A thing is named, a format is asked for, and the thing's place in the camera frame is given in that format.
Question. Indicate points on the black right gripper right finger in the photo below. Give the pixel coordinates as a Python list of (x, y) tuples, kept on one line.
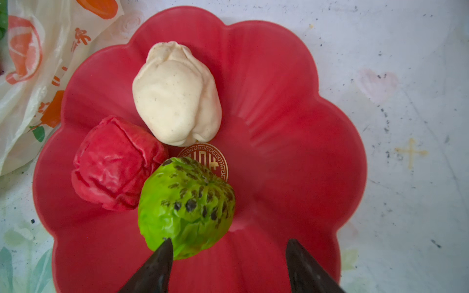
[(305, 274)]

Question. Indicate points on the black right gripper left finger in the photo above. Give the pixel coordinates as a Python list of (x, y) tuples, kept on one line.
[(154, 275)]

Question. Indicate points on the green fake cabbage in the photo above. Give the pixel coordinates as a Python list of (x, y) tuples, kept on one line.
[(187, 203)]

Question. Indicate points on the red flower-shaped plate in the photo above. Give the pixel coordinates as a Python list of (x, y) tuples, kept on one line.
[(295, 161)]

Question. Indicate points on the red fake cabbage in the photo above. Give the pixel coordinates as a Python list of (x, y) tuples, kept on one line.
[(114, 161)]

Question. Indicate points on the white fake garlic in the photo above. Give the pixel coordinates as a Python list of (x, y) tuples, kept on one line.
[(176, 96)]

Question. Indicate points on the yellowish plastic bag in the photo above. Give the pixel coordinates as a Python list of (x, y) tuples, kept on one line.
[(42, 44)]

